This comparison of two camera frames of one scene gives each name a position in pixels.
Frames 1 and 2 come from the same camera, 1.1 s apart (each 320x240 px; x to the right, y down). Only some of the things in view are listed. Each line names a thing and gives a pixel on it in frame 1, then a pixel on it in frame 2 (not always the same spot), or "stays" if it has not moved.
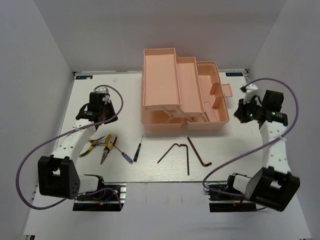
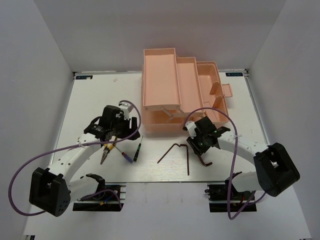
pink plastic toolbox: [177, 91] stays
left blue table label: [83, 77] stays
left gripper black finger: [109, 112] to [134, 127]
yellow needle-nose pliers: [107, 149] stays
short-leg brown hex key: [197, 154] stays
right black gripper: [239, 113] to [197, 150]
